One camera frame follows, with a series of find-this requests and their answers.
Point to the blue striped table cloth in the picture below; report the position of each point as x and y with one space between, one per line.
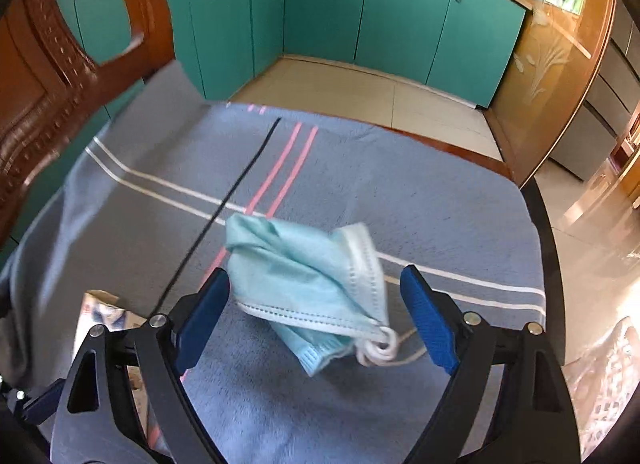
141 215

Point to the silver refrigerator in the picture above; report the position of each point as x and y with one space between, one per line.
606 113

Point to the white mesh trash basket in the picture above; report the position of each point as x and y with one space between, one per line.
601 383

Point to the white medicine box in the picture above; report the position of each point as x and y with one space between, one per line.
99 307

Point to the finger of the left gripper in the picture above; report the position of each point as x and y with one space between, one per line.
34 410

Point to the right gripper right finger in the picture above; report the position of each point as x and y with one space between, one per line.
464 350

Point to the teal kitchen cabinets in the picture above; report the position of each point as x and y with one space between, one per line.
460 47

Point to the wooden glass sliding door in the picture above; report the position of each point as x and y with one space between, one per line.
553 65

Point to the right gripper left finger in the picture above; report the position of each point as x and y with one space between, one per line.
166 347

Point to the blue surgical face mask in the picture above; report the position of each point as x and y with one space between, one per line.
323 293

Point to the brown wooden chair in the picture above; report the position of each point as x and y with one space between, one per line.
50 86

